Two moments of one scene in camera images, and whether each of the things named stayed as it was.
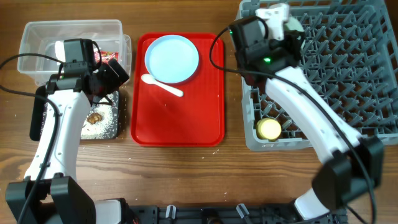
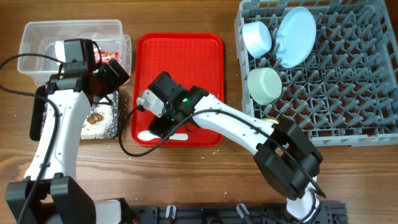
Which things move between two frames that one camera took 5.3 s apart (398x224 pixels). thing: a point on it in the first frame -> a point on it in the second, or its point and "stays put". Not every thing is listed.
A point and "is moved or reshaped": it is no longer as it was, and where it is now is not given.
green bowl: (293, 24) -> (264, 85)
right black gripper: (292, 41) -> (159, 127)
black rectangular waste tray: (102, 122) stays put
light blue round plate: (171, 58) -> (295, 37)
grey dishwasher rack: (351, 51) stays put
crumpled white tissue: (60, 51) stays put
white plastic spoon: (149, 79) is moved or reshaped
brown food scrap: (94, 117) stays put
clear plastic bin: (46, 37) stays put
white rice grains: (107, 128) stays put
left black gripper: (114, 82) stays put
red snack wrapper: (106, 56) stays put
